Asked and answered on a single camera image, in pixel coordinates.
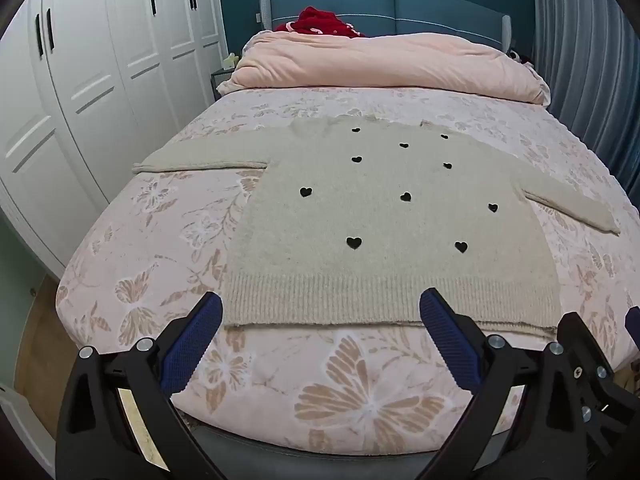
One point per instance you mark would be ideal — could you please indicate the beige knit sweater black hearts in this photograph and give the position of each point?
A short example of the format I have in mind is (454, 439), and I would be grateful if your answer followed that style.
(380, 220)

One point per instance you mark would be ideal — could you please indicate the grey blue curtain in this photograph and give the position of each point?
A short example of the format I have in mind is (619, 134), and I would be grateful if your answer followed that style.
(585, 60)

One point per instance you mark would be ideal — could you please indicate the bed with butterfly print sheet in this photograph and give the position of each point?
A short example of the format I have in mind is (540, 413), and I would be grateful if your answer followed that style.
(150, 240)

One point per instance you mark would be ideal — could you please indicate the dark nightstand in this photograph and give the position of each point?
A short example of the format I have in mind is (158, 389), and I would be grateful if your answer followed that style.
(220, 82)

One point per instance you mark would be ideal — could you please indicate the red garment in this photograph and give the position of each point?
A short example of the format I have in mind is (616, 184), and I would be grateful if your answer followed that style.
(320, 21)

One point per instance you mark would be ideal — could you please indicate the white wardrobe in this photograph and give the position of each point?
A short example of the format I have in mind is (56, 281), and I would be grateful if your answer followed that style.
(100, 85)

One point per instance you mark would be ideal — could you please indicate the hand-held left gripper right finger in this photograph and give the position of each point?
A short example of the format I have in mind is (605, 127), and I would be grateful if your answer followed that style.
(447, 340)

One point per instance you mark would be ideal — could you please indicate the pale plush toy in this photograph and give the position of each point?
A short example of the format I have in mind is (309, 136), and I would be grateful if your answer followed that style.
(230, 61)

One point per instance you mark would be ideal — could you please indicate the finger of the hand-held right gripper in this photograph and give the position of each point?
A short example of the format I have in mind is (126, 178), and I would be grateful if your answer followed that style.
(634, 322)
(587, 360)

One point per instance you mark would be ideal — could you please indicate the blue upholstered headboard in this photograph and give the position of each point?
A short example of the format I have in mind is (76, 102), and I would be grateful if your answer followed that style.
(425, 10)

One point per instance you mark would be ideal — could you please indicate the pink duvet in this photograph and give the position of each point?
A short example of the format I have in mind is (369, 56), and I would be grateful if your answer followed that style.
(380, 60)

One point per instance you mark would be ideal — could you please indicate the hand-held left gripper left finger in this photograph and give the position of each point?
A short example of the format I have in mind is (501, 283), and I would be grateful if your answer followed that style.
(192, 345)

